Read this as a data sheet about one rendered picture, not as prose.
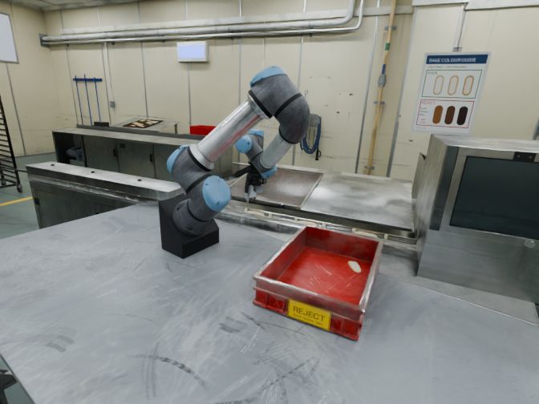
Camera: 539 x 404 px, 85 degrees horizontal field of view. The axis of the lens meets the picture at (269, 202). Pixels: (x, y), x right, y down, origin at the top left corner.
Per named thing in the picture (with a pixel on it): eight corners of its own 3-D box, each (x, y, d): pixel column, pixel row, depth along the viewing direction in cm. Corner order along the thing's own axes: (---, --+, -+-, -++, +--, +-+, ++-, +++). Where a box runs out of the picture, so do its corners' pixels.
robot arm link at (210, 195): (201, 226, 108) (220, 208, 100) (179, 197, 109) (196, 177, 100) (221, 213, 118) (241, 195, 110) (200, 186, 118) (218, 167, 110)
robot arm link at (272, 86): (181, 197, 105) (302, 92, 92) (156, 164, 105) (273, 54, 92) (196, 194, 117) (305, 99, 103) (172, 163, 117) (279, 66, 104)
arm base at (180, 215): (184, 241, 112) (196, 229, 106) (165, 208, 114) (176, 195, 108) (213, 228, 124) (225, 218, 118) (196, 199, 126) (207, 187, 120)
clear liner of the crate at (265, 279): (247, 304, 89) (248, 276, 86) (302, 242, 131) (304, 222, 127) (361, 345, 75) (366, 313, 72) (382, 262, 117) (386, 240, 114)
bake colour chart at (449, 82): (410, 131, 185) (424, 52, 171) (410, 131, 186) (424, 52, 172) (471, 136, 173) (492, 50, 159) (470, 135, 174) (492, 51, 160)
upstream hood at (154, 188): (27, 175, 209) (25, 163, 206) (53, 171, 224) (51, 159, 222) (169, 204, 164) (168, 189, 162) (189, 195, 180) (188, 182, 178)
